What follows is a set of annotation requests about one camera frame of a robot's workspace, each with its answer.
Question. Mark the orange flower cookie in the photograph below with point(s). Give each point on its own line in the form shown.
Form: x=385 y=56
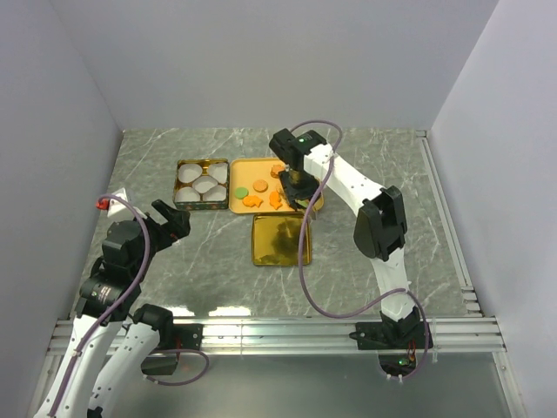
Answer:
x=276 y=170

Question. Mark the green square cookie tin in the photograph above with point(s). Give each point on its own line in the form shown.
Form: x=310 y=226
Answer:
x=202 y=184

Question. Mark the green round cookie left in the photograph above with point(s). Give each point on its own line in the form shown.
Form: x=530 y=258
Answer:
x=241 y=192

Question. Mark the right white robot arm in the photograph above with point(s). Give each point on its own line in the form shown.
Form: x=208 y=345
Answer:
x=380 y=229

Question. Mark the brown round cookie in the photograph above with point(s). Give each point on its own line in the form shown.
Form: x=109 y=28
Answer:
x=260 y=185

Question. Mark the yellow serving tray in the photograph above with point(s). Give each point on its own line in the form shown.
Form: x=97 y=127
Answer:
x=243 y=172

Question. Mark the orange fish cookie left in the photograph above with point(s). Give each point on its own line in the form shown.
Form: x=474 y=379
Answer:
x=252 y=201

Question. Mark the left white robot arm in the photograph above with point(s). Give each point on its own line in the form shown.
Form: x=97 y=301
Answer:
x=89 y=380

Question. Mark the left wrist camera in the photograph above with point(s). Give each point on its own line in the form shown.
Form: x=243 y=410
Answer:
x=116 y=211

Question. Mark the metal tongs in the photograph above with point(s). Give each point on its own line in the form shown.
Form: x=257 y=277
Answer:
x=313 y=214

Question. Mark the orange fish cookie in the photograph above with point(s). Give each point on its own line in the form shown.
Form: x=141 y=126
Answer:
x=252 y=201
x=275 y=200

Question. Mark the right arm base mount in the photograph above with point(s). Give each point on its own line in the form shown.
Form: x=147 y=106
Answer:
x=398 y=353

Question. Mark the orange fish cookie middle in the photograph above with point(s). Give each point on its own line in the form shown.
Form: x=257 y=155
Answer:
x=275 y=200

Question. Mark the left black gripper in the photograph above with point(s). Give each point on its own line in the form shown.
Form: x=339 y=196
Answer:
x=177 y=226

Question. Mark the aluminium rail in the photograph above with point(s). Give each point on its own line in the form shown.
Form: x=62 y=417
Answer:
x=297 y=336

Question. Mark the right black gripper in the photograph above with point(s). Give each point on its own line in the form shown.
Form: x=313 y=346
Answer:
x=306 y=193

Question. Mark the gold tin lid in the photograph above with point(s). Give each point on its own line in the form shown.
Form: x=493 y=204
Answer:
x=275 y=238

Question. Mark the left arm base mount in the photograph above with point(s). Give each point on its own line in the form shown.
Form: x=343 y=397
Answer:
x=183 y=336

